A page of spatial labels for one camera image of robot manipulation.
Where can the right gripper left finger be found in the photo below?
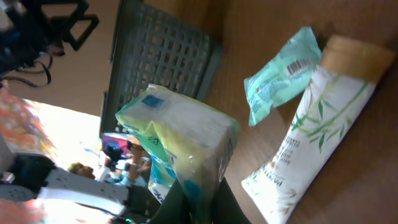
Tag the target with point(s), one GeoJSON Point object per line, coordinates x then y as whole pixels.
{"type": "Point", "coordinates": [174, 209]}

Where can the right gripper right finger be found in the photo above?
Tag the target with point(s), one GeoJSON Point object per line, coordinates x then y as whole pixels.
{"type": "Point", "coordinates": [226, 209]}

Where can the green small tissue pack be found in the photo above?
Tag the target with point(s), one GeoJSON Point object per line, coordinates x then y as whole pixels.
{"type": "Point", "coordinates": [194, 139]}

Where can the teal wet wipes pack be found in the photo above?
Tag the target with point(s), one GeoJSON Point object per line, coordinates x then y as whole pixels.
{"type": "Point", "coordinates": [284, 76]}

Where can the white cream tube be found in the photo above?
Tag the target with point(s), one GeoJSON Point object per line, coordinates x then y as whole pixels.
{"type": "Point", "coordinates": [340, 86]}

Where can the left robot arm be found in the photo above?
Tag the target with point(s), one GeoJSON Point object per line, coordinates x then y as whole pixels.
{"type": "Point", "coordinates": [36, 176]}

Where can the person in background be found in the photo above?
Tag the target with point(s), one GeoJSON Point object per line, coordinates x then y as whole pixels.
{"type": "Point", "coordinates": [134, 173]}

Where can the grey plastic basket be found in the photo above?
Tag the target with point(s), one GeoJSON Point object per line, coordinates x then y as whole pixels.
{"type": "Point", "coordinates": [150, 46]}

